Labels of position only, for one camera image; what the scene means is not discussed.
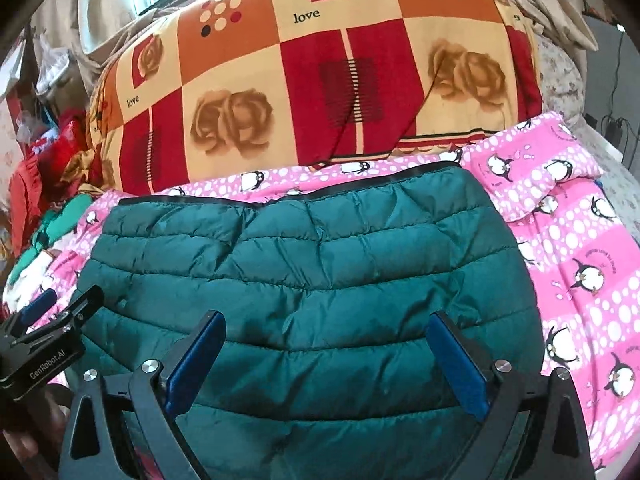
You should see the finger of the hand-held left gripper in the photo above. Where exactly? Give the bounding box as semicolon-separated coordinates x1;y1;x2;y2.
51;285;105;334
10;287;58;327

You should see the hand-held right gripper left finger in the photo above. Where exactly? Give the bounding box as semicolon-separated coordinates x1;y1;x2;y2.
57;310;227;480

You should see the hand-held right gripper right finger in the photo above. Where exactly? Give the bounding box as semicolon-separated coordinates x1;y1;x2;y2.
430;311;597;480

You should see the green quilted puffer jacket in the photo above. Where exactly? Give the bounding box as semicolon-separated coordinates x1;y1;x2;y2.
65;162;546;480

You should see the person's left hand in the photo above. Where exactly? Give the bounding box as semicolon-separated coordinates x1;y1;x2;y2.
0;385;71;471

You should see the green cloth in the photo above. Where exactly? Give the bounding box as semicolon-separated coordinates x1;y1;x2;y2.
9;194;95;287

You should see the red cloth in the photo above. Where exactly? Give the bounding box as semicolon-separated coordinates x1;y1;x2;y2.
9;112;97;257

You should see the pink penguin print blanket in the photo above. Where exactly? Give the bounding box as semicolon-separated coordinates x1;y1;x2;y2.
2;112;640;480

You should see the white plastic bag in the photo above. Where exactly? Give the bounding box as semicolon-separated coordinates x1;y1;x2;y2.
36;35;77;97

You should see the black power adapter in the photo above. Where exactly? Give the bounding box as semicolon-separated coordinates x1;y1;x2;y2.
601;116;632;142

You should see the grey curtain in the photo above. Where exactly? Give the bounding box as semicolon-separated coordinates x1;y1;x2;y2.
30;0;168;93

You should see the rose print checked blanket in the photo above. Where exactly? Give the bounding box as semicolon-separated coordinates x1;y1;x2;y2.
87;0;543;196

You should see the pale floral bed sheet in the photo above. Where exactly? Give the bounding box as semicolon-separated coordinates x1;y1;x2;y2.
535;35;640;241

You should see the thin black cable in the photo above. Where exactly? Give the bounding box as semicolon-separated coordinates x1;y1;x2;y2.
307;57;506;171

